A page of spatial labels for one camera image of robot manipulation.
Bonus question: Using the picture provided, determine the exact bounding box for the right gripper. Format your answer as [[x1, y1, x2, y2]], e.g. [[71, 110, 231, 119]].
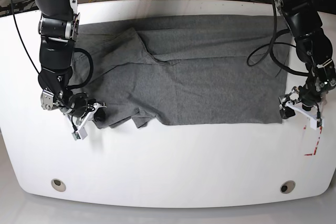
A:
[[64, 98, 106, 131]]

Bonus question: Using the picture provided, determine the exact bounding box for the red tape rectangle marking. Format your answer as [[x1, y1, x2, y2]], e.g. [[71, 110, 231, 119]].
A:
[[301, 126, 323, 156]]

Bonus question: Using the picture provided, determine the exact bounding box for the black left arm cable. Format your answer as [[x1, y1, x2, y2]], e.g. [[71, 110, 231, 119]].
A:
[[246, 0, 310, 77]]

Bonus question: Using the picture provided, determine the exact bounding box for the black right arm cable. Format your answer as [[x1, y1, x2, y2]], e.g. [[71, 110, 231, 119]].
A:
[[10, 0, 95, 91]]

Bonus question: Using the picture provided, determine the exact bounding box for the right table grommet hole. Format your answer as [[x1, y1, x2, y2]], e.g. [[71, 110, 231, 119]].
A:
[[280, 180, 296, 194]]

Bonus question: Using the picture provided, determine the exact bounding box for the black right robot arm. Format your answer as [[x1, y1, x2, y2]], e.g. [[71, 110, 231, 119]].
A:
[[35, 0, 106, 122]]

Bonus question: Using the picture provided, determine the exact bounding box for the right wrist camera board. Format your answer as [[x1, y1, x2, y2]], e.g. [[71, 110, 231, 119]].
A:
[[72, 128, 88, 141]]

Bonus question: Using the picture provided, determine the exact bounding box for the grey T-shirt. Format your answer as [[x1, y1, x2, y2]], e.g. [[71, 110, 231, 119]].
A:
[[76, 15, 287, 129]]

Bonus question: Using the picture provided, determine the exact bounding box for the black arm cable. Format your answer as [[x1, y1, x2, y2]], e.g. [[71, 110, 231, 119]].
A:
[[10, 0, 95, 91], [246, 0, 310, 77]]

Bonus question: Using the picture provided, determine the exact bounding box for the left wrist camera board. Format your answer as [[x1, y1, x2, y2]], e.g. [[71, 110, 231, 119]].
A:
[[310, 118, 324, 130]]

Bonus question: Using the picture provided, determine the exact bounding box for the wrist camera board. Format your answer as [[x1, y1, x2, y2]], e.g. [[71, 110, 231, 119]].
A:
[[72, 128, 88, 141], [310, 118, 324, 130]]

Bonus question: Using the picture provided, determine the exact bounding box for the table grommet hole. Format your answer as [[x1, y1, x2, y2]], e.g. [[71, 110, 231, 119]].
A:
[[51, 179, 66, 192], [280, 180, 296, 194]]

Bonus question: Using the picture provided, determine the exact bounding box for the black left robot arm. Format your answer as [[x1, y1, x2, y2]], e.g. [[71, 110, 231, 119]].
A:
[[270, 0, 335, 129]]

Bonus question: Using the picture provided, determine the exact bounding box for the left table grommet hole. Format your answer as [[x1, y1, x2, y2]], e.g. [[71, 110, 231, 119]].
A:
[[51, 179, 66, 192]]

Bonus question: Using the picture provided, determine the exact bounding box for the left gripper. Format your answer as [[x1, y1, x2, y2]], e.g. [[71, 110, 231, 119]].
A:
[[279, 86, 325, 123]]

